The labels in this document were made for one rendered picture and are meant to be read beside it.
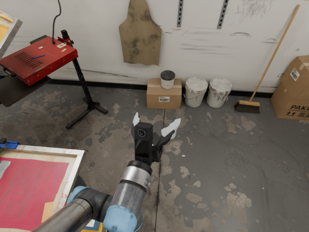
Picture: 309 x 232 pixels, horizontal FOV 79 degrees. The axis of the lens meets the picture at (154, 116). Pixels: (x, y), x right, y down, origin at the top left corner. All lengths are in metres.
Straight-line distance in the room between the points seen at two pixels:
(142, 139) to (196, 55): 2.33
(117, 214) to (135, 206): 0.04
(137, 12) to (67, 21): 0.92
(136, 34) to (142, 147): 2.18
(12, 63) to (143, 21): 1.42
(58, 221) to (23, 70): 1.73
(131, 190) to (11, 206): 1.09
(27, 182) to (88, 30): 1.97
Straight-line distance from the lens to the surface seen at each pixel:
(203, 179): 2.38
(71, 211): 0.54
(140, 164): 0.52
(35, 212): 1.41
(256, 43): 2.83
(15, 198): 1.51
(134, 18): 2.51
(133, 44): 2.65
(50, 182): 1.44
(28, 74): 2.03
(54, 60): 2.10
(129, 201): 0.49
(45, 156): 1.55
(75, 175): 1.36
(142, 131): 0.49
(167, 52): 2.72
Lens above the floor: 2.16
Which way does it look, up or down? 51 degrees down
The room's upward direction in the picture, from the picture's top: straight up
